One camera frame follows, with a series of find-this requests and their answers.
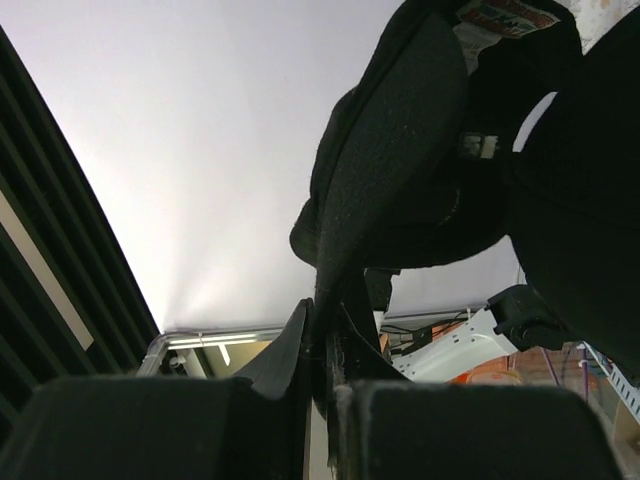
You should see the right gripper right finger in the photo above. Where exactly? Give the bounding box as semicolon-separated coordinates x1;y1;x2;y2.
326;306;410;479

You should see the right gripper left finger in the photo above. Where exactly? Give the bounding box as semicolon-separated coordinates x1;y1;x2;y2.
234;299;313;479

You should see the black cap gold logo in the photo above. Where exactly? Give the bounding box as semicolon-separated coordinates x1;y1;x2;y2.
509;11;639;377

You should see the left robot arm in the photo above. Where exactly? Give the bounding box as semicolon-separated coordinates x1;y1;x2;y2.
382;284;570;382

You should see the black slatted ceiling panel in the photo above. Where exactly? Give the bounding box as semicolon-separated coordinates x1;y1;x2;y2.
1;38;158;436

